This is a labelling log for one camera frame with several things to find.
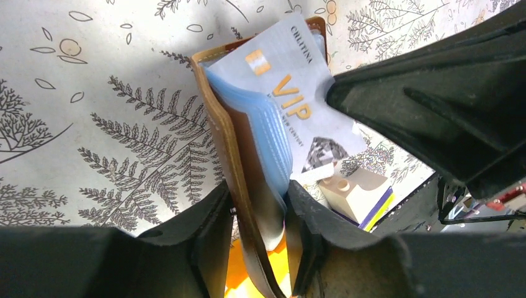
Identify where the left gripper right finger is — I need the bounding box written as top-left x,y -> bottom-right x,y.
285,181 -> 411,297

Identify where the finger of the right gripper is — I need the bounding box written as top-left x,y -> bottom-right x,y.
326,1 -> 525,199

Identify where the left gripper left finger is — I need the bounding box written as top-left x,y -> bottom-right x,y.
137,182 -> 233,297

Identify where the brown leather card holder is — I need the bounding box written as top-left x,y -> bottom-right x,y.
190,16 -> 329,298

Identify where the silver VIP credit card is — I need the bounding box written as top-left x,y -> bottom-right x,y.
205,13 -> 366,180

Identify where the floral patterned table mat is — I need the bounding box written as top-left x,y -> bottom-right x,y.
1,1 -> 512,234

